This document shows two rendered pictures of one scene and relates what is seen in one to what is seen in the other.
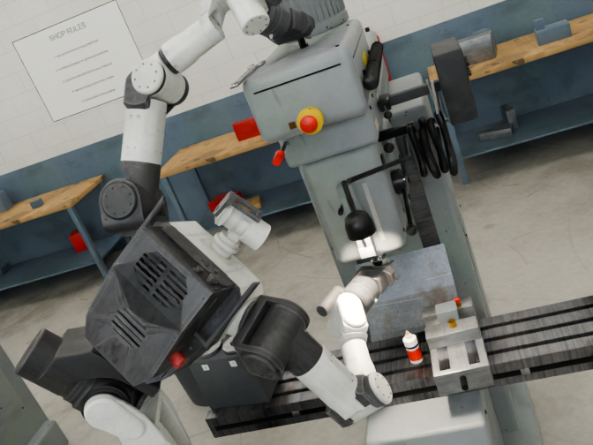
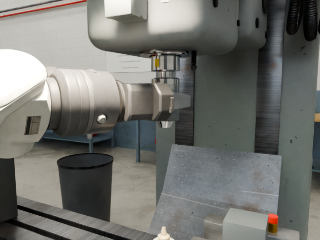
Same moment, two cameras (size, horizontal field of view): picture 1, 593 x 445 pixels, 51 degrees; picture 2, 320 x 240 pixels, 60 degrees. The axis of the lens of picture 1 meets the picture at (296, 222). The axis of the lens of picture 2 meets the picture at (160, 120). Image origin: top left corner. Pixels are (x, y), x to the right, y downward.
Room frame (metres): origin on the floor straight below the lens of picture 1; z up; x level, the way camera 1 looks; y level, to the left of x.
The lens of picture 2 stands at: (1.15, -0.26, 1.25)
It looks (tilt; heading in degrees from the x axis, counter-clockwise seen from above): 7 degrees down; 11
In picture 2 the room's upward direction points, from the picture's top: straight up
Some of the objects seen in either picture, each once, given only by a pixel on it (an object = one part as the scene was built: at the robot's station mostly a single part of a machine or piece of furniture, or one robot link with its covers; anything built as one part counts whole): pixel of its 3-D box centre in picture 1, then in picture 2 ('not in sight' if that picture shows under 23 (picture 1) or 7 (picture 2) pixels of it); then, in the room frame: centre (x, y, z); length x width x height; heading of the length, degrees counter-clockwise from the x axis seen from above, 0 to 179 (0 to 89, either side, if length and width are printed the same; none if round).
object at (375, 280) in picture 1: (368, 286); (116, 103); (1.55, -0.12, 1.23); 0.13 x 0.12 x 0.10; 48
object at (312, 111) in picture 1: (310, 120); not in sight; (1.39, -0.11, 1.76); 0.06 x 0.02 x 0.06; 73
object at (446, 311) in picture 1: (448, 315); (245, 236); (1.57, -0.31, 1.03); 0.06 x 0.05 x 0.06; 75
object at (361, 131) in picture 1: (334, 119); not in sight; (1.65, -0.20, 1.68); 0.34 x 0.24 x 0.10; 163
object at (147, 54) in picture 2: not in sight; (165, 54); (1.61, -0.18, 1.31); 0.09 x 0.09 x 0.01
